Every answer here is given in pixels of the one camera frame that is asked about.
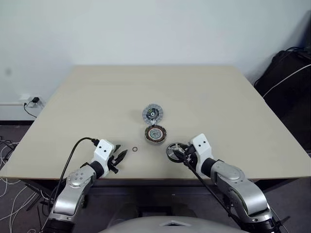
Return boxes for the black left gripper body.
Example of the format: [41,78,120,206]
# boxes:
[108,150,121,174]

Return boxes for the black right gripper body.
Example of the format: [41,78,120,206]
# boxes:
[181,144,197,169]

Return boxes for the black round motor rotor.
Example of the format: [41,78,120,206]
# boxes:
[166,143,186,162]

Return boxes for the copper-wound motor stator housing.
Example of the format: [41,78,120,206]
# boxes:
[144,124,168,146]

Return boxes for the grey round motor cover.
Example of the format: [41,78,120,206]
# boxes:
[141,103,164,125]

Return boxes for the grey robot torso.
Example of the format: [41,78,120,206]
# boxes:
[99,209,242,233]

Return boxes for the black tripod stand legs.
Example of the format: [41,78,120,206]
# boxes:
[24,182,58,212]

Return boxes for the black fabric bag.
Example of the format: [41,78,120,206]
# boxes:
[253,46,311,157]

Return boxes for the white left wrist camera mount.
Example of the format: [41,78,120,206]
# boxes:
[94,139,116,176]

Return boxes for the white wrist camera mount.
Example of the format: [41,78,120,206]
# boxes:
[190,133,212,176]
[94,139,116,176]

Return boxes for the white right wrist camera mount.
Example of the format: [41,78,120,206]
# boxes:
[190,133,212,176]

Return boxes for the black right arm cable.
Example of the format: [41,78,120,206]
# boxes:
[181,159,235,219]

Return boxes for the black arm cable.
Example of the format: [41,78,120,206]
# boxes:
[47,137,100,212]
[181,159,235,219]

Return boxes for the black table frame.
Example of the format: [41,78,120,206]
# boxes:
[19,178,301,219]

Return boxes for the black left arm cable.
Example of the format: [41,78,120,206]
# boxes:
[47,137,100,212]

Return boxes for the thin black adapter cable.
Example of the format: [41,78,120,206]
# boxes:
[23,101,37,117]

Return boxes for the white wall power socket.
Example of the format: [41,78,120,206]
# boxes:
[18,93,46,108]

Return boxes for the white floor cable bundle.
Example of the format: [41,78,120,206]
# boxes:
[0,135,58,233]

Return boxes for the white cable over bag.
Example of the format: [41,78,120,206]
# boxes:
[263,63,311,97]

